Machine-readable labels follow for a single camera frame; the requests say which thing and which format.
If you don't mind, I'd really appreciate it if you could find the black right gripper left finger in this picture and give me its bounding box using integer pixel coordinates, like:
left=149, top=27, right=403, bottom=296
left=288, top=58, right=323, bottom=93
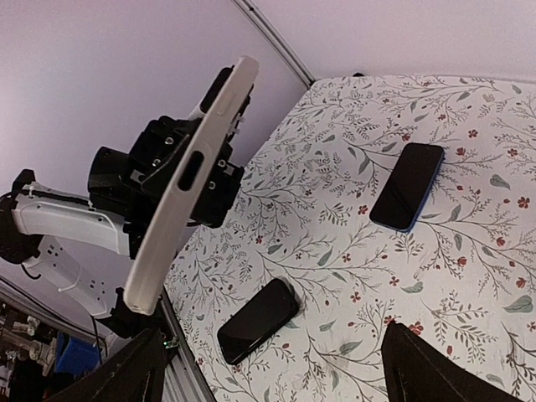
left=49, top=328, right=166, bottom=402

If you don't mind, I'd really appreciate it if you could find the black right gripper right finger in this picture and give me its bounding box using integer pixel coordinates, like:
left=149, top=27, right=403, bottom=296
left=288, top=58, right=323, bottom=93
left=381, top=322, right=516, bottom=402

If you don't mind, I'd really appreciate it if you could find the black phone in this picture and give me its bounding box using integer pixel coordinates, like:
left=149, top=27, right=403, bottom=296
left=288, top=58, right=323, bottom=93
left=217, top=278, right=300, bottom=365
left=369, top=142, right=445, bottom=233

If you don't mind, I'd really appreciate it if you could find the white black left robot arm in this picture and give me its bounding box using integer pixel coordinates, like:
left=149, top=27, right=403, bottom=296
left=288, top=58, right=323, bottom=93
left=1, top=116, right=244, bottom=321

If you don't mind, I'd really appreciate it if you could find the front aluminium rail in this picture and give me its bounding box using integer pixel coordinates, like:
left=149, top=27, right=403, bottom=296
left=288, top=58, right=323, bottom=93
left=160, top=291, right=216, bottom=402

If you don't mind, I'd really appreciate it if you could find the black phone lying on table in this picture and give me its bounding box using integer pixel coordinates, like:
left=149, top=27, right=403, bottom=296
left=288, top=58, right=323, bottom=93
left=217, top=278, right=300, bottom=365

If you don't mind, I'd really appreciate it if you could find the beige phone case with ring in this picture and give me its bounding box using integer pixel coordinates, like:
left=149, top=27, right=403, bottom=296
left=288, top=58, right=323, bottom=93
left=123, top=55, right=260, bottom=316

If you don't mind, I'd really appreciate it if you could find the left arm base with board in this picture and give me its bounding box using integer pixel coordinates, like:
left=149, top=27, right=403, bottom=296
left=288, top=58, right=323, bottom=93
left=96, top=287, right=172, bottom=340

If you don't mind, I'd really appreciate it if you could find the left aluminium frame post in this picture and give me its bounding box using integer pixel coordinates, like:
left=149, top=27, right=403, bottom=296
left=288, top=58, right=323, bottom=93
left=231, top=0, right=316, bottom=88

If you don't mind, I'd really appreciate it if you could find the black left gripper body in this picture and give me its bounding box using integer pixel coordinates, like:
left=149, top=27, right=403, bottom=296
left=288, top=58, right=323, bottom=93
left=121, top=115, right=246, bottom=229

